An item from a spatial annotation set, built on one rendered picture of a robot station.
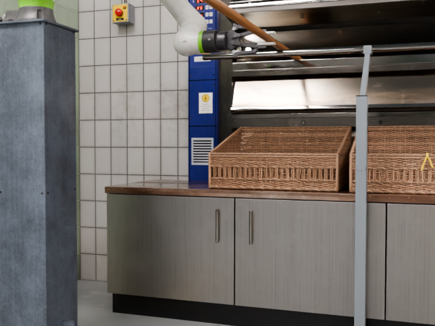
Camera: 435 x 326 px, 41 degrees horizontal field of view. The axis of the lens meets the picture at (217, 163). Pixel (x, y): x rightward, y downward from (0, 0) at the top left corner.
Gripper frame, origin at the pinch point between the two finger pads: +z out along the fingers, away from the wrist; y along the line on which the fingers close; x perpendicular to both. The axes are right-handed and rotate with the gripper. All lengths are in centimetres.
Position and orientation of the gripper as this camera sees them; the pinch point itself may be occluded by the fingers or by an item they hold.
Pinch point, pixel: (267, 38)
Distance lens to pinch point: 237.5
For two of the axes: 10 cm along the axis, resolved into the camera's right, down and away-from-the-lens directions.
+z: 9.5, 0.2, -3.2
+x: -3.2, 0.4, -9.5
